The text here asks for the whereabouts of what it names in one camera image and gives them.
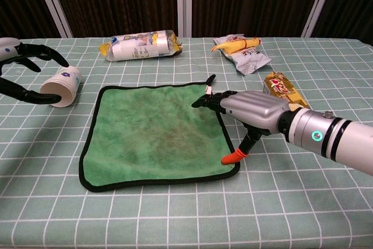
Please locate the right robot hand orange thumb tip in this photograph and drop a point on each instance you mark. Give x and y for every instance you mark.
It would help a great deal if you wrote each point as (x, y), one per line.
(256, 109)

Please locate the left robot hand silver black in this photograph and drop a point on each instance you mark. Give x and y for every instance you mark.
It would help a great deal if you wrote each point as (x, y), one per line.
(35, 50)

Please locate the black and green cloth pouch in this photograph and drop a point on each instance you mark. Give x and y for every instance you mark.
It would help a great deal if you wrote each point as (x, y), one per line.
(151, 132)

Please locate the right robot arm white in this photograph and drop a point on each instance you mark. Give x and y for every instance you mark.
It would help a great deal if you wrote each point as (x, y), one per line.
(329, 135)

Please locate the gold biscuit pack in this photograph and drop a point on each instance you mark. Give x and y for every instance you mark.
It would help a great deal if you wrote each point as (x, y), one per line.
(279, 87)

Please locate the white paper cup blue flower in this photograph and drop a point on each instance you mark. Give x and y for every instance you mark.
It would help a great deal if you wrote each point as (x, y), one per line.
(65, 85)

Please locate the yellow snack packet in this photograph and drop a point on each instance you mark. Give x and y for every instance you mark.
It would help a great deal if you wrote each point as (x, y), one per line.
(236, 45)

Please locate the white yellow snack bag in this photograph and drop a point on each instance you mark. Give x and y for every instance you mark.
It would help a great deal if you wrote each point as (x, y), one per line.
(137, 47)

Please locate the green checked tablecloth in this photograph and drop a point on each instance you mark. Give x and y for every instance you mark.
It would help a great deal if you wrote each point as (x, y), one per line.
(175, 217)

